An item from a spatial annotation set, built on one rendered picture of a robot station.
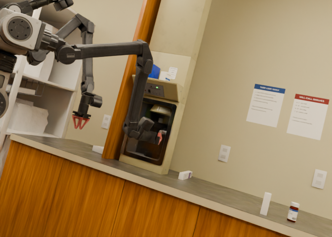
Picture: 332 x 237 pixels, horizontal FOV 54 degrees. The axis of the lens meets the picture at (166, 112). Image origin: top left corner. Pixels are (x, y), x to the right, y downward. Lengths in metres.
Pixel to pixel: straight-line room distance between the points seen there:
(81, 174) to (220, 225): 0.87
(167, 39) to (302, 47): 0.93
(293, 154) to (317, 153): 0.15
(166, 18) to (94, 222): 1.37
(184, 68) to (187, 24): 0.30
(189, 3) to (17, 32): 1.22
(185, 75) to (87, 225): 1.07
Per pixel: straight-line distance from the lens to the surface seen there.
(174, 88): 1.98
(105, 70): 2.90
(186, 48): 2.13
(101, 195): 1.95
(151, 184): 1.76
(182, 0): 2.28
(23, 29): 1.39
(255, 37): 2.51
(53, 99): 3.17
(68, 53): 1.43
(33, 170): 2.27
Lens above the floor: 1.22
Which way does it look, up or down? 3 degrees up
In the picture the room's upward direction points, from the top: 14 degrees clockwise
